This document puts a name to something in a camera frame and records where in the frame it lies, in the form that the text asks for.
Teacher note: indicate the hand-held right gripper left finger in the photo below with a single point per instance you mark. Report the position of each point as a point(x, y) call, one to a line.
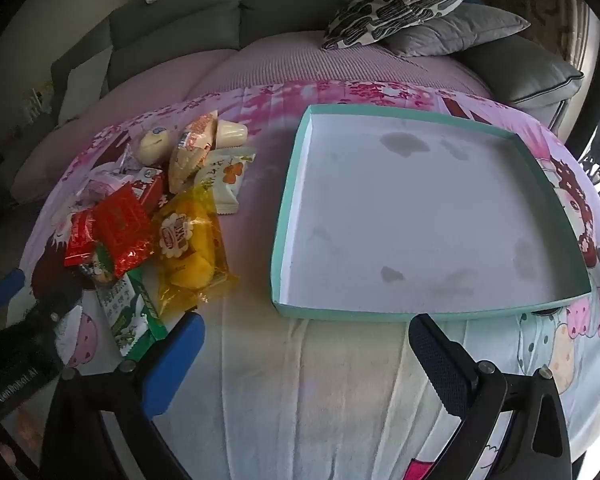
point(172, 365)

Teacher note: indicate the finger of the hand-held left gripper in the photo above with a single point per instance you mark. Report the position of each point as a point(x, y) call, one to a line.
point(5, 287)
point(55, 307)

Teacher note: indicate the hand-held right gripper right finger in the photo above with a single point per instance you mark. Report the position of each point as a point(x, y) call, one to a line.
point(437, 360)

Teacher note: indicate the green white snack box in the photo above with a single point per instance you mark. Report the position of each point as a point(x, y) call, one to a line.
point(130, 310)

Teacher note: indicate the large red snack packet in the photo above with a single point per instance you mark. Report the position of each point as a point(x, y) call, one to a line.
point(122, 225)

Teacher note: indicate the yellow snack packet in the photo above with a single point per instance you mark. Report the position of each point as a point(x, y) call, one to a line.
point(190, 250)

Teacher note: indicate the pink snack packet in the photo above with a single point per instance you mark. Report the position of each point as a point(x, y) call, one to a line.
point(105, 185)

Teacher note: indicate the teal cardboard box lid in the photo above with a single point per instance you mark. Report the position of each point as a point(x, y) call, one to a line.
point(405, 210)

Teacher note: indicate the round bun blue label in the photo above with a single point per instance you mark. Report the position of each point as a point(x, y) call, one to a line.
point(152, 144)

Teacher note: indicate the white packet orange print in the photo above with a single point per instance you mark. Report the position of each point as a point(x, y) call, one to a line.
point(225, 180)

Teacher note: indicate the yellow pudding cup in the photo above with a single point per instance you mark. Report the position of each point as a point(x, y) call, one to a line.
point(232, 135)

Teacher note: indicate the small red snack packet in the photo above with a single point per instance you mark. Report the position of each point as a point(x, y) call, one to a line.
point(80, 237)

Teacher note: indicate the pink printed blanket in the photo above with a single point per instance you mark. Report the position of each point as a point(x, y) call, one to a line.
point(305, 385)

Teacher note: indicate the red white snack carton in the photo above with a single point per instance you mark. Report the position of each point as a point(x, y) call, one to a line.
point(150, 185)

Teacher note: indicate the orange white wrapped snack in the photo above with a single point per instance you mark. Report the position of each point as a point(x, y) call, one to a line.
point(190, 150)

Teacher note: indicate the white flat panel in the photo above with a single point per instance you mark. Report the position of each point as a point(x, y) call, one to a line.
point(87, 85)

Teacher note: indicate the black white patterned cloth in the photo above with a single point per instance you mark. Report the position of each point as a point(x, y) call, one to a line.
point(597, 175)

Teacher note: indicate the pink ribbed sofa cover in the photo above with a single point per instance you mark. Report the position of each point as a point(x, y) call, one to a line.
point(290, 60)

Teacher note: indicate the grey cushion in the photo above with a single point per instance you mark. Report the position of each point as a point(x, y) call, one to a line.
point(460, 30)

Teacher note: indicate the grey sofa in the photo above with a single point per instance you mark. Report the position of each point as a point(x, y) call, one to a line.
point(205, 5)

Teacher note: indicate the black white patterned cushion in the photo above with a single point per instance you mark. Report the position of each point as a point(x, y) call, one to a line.
point(400, 2)

